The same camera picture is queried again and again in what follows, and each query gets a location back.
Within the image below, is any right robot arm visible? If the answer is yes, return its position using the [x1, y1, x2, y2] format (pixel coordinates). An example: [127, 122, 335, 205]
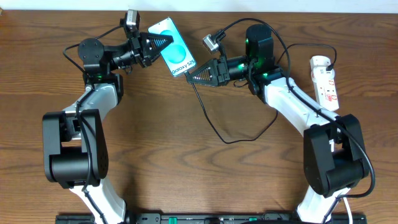
[187, 24, 375, 223]

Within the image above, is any black right camera cable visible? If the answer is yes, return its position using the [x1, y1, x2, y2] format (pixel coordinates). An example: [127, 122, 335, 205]
[216, 17, 376, 224]

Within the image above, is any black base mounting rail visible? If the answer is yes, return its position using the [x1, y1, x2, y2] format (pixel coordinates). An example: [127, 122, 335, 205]
[55, 212, 368, 224]

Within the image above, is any turquoise screen smartphone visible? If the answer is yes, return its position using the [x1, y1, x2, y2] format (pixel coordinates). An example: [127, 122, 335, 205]
[148, 17, 197, 77]

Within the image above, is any white power strip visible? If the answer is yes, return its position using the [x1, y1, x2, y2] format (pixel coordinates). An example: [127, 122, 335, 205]
[311, 67, 339, 111]

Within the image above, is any black charging cable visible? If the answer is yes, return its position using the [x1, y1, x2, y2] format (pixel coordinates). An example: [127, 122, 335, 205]
[183, 43, 338, 145]

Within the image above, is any white power strip cord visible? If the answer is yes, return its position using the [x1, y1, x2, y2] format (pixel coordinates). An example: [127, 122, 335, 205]
[341, 197, 354, 224]

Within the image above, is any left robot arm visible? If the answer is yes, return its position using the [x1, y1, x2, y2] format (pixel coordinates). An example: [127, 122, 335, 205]
[42, 19, 173, 223]

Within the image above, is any white charger plug adapter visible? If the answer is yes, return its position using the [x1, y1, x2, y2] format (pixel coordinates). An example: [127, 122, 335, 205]
[310, 55, 333, 74]

